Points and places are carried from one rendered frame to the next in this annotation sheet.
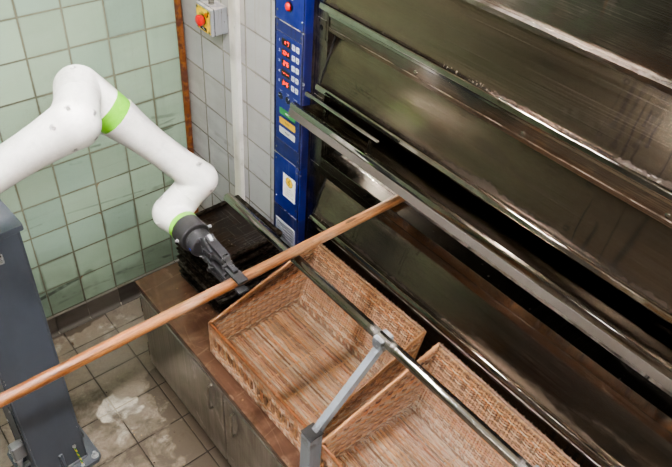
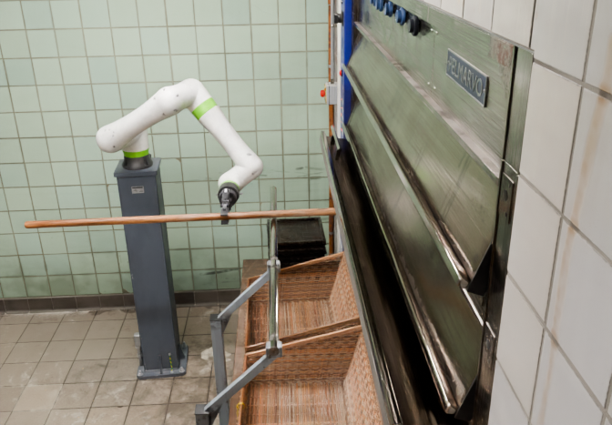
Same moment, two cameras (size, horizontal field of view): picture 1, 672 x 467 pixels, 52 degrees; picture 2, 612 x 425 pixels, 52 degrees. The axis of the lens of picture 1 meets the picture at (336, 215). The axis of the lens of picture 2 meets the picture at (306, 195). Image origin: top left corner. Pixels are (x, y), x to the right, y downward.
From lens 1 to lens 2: 1.53 m
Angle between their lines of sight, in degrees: 38
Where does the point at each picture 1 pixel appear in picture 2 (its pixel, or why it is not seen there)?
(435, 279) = not seen: hidden behind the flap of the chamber
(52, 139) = (152, 105)
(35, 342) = (154, 257)
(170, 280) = (262, 265)
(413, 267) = not seen: hidden behind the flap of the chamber
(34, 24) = (236, 86)
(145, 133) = (218, 125)
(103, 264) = not seen: hidden behind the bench
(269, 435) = (238, 356)
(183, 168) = (237, 153)
